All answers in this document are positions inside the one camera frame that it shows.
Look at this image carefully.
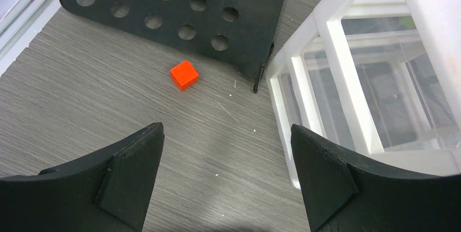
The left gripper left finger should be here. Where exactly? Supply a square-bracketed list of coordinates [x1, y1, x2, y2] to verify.
[1, 122, 165, 231]

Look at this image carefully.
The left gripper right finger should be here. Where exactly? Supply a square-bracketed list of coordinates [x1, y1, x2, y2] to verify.
[291, 124, 460, 231]

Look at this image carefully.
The white plastic drawer organizer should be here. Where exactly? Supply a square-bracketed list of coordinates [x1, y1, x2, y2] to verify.
[266, 0, 460, 188]

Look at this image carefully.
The red cube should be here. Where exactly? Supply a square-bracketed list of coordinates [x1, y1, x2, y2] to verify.
[170, 60, 199, 91]

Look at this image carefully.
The black music stand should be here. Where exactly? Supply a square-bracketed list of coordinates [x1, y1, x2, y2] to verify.
[59, 0, 284, 90]

